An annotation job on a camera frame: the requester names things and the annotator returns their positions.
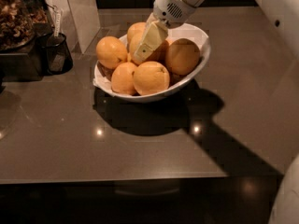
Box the black tray stand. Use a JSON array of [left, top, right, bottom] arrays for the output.
[[0, 0, 51, 81]]

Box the glass jar of nuts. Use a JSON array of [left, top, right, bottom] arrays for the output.
[[0, 0, 35, 52]]

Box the black mesh cup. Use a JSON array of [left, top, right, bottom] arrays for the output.
[[36, 33, 73, 75]]

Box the white tag spoon handle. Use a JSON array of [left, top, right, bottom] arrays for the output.
[[53, 6, 63, 37]]

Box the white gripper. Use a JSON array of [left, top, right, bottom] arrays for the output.
[[134, 0, 197, 63]]

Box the hidden back orange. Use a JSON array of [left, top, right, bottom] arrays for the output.
[[165, 38, 173, 46]]

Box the white ceramic bowl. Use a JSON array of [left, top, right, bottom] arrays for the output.
[[93, 23, 211, 104]]

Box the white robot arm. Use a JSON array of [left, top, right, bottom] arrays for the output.
[[134, 0, 299, 224]]

